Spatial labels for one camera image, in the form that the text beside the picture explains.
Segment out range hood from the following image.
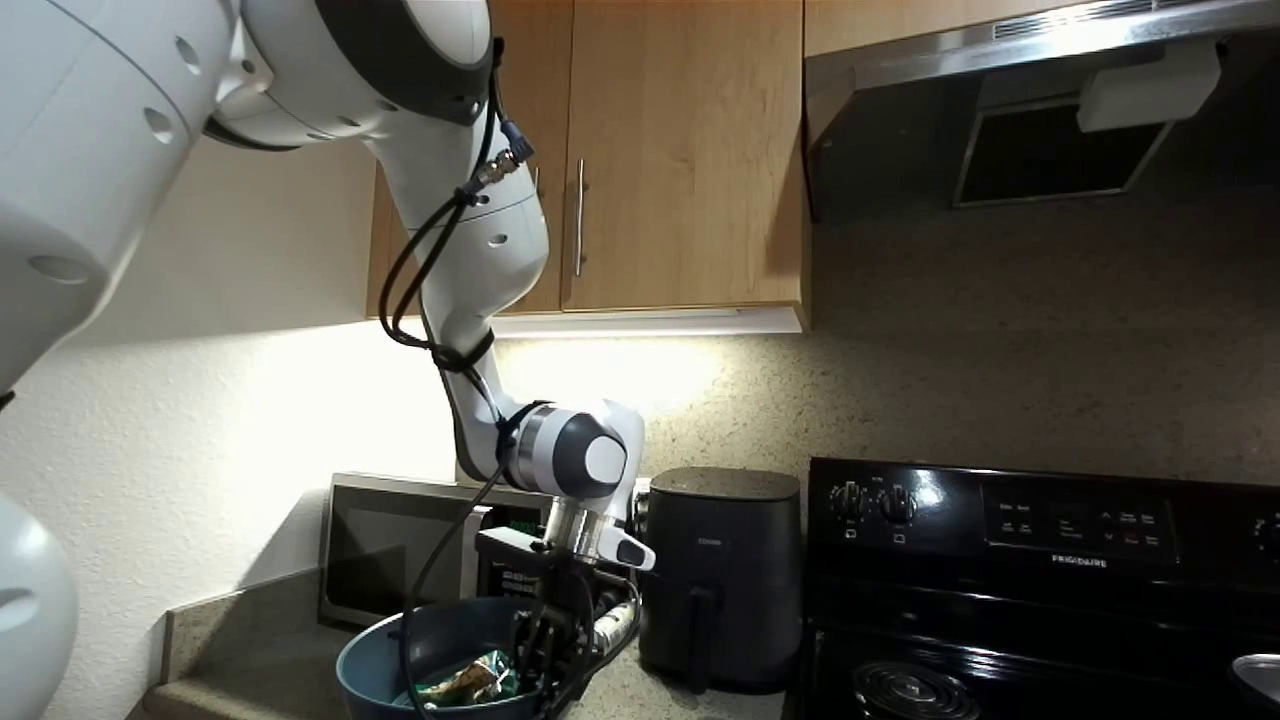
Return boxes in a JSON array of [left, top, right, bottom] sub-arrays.
[[810, 0, 1280, 224]]

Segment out black stove range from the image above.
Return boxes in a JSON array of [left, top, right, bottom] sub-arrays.
[[787, 455, 1280, 720]]

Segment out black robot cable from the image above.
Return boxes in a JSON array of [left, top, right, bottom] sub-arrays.
[[375, 35, 538, 673]]

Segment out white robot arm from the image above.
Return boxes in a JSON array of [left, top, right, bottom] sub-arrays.
[[0, 0, 652, 569]]

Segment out green snack packet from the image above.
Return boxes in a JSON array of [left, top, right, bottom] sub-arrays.
[[412, 650, 519, 707]]

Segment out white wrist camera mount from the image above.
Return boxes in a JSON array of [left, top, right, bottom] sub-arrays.
[[539, 490, 657, 574]]

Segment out wooden upper cabinet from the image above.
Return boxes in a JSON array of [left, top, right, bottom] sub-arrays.
[[365, 0, 810, 337]]

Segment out black air fryer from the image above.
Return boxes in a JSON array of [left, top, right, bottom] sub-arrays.
[[639, 468, 804, 692]]

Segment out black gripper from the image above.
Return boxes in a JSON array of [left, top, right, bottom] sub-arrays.
[[482, 530, 614, 707]]

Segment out stainless steel microwave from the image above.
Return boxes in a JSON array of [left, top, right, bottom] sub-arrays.
[[322, 473, 547, 629]]

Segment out blue bowl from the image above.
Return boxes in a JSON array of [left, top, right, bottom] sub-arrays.
[[336, 597, 547, 720]]

